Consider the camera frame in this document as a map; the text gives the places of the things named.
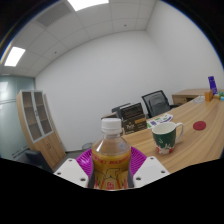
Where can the large dark printed cardboard box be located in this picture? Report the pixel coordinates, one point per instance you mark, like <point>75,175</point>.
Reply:
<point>134,119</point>

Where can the grey mesh waste bin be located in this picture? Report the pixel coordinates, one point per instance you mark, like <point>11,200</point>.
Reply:
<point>87,146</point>

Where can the yellow drink bottle white cap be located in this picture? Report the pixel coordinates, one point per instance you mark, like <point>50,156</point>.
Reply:
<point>111,160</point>

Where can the round clear glass dish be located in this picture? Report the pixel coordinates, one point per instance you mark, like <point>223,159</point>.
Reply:
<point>199,99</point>

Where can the white printed leaflet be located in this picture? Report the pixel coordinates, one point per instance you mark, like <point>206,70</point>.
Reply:
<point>160,120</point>

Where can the wooden side desk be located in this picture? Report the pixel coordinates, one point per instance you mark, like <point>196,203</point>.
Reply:
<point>186,95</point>

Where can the flat round red coaster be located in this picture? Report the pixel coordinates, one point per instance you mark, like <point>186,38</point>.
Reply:
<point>199,125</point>

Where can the black mesh office chair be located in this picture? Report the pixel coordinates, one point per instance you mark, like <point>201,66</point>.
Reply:
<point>156,104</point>

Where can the green and white mug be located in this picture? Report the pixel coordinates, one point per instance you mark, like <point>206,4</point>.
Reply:
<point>165,138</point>

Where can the small rectangular ceiling light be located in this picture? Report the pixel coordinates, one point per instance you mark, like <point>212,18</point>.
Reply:
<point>14,56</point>

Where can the tall purple box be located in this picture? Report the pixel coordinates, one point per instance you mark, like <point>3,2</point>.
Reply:
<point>212,85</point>

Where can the wooden glass-door shelf cabinet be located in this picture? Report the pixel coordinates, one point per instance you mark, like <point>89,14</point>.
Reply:
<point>45,143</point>

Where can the large rectangular ceiling light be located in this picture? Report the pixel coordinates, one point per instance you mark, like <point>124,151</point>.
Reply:
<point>87,4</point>

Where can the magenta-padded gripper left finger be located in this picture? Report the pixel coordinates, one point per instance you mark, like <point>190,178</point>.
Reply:
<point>71,171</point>

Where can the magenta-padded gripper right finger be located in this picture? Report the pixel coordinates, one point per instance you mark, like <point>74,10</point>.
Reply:
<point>150,170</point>

